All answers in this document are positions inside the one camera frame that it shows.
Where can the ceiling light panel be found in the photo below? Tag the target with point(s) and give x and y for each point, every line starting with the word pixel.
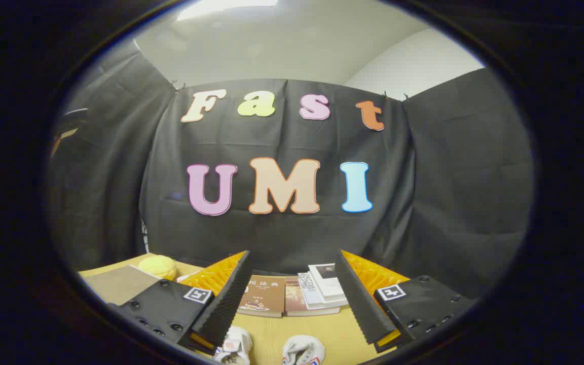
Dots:
pixel 226 6

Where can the brown book with cake picture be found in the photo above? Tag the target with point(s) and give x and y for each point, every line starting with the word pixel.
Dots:
pixel 266 296

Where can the brown book with pale picture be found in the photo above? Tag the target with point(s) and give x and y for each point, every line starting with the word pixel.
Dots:
pixel 293 296

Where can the beige storage box lid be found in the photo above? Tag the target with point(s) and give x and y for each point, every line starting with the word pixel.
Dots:
pixel 119 284

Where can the yellow plush toy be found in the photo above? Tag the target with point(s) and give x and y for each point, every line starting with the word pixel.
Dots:
pixel 157 266

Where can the white patterned book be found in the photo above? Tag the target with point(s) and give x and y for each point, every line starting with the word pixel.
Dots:
pixel 309 291

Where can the white canvas shoe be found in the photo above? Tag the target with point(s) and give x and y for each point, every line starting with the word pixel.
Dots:
pixel 302 351
pixel 233 347

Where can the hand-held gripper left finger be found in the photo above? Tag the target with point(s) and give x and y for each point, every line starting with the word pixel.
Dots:
pixel 228 309

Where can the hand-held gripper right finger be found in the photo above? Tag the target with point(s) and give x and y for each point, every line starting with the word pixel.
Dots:
pixel 360 309

